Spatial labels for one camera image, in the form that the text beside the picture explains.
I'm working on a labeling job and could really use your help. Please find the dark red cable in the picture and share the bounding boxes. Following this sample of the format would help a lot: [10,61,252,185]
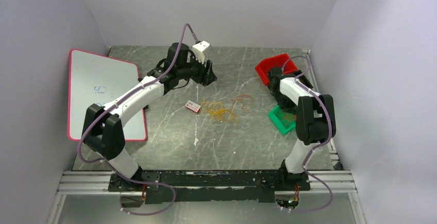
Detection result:
[230,94,256,112]

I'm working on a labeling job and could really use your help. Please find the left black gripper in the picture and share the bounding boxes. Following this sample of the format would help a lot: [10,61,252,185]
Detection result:
[177,51,217,86]

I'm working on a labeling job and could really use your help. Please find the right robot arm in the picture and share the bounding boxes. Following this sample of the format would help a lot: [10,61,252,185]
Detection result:
[267,67,336,190]

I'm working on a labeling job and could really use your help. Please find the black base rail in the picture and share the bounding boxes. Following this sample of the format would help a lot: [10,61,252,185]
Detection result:
[108,168,310,204]

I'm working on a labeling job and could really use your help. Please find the small red white box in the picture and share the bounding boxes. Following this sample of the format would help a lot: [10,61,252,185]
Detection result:
[185,100,201,113]

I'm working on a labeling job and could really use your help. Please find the white board pink rim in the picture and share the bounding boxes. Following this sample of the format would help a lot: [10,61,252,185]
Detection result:
[67,49,140,142]

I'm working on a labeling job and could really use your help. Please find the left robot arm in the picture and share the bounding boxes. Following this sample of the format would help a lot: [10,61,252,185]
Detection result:
[80,41,217,191]

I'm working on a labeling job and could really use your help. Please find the orange yellow cables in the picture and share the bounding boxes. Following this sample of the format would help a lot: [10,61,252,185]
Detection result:
[199,99,238,124]

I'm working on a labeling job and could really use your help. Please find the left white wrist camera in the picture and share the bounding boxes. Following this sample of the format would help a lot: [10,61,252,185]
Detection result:
[191,41,211,64]

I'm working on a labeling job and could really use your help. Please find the bright orange cable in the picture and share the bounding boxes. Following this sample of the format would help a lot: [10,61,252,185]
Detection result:
[278,110,296,124]

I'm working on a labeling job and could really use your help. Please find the green plastic bin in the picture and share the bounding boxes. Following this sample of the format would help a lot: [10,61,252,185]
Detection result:
[268,105,296,135]

